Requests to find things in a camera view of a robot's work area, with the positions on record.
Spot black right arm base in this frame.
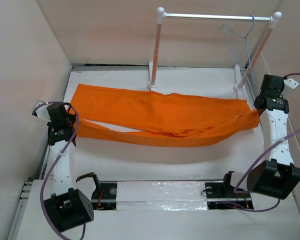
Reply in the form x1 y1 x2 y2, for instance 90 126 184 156
201 171 254 210

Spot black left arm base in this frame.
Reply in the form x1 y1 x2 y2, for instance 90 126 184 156
76 172 118 211

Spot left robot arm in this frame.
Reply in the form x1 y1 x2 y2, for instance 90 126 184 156
43 102 94 233

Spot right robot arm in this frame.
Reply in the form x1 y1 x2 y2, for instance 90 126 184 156
221 74 300 200

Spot blue wire hanger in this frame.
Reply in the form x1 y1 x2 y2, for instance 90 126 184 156
221 15 256 87

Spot white garment rack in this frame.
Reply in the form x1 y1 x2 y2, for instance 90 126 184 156
147 6 282 99

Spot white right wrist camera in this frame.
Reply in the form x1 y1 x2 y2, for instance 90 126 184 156
280 78 299 98

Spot orange trousers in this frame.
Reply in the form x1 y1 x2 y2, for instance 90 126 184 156
71 84 260 148

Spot silver tape strip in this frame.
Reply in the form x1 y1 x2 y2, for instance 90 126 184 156
116 180 208 211

